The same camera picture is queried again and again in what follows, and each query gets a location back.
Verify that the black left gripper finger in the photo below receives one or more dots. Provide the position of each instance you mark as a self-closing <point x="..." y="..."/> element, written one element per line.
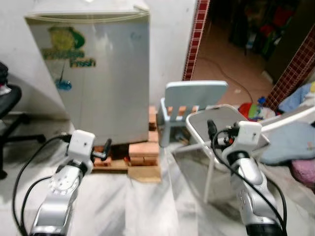
<point x="106" y="148"/>

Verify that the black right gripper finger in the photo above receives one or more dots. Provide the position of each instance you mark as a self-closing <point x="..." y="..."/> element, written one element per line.
<point x="212" y="132"/>

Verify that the small silver fridge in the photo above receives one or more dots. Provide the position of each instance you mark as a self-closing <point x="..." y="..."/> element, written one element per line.
<point x="108" y="88"/>

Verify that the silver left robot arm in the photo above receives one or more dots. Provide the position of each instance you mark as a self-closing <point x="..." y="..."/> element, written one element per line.
<point x="61" y="196"/>

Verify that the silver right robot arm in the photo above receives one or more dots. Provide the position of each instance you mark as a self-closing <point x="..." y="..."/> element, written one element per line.
<point x="251" y="191"/>

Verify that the red and green clothes pile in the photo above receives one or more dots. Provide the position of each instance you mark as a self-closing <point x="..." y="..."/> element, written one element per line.
<point x="250" y="110"/>

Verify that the orange brick stack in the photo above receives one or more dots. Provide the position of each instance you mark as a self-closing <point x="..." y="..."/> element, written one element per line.
<point x="144" y="153"/>

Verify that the light blue plastic chair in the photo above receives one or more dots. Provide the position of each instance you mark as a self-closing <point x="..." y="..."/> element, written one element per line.
<point x="194" y="93"/>

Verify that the tan wooden base board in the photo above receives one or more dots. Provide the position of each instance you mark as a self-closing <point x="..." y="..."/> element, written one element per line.
<point x="145" y="173"/>

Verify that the light blue cloth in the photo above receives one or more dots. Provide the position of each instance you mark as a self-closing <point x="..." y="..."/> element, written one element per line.
<point x="298" y="98"/>

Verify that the pink cushion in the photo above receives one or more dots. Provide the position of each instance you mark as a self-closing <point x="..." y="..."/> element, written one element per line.
<point x="305" y="172"/>

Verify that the black office chair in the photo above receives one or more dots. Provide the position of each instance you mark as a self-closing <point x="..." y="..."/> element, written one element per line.
<point x="9" y="98"/>

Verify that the clothes heap on office chair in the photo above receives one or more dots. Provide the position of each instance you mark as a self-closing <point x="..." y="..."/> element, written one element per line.
<point x="3" y="78"/>

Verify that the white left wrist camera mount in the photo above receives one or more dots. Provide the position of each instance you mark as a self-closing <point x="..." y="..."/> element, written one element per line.
<point x="81" y="145"/>

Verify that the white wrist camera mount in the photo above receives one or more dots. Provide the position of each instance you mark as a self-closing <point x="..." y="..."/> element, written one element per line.
<point x="248" y="135"/>
<point x="81" y="145"/>

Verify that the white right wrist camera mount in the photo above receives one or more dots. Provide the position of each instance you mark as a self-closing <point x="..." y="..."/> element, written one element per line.
<point x="248" y="135"/>

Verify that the red tiled door post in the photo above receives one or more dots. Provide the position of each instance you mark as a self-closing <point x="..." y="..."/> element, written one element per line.
<point x="295" y="73"/>
<point x="195" y="39"/>

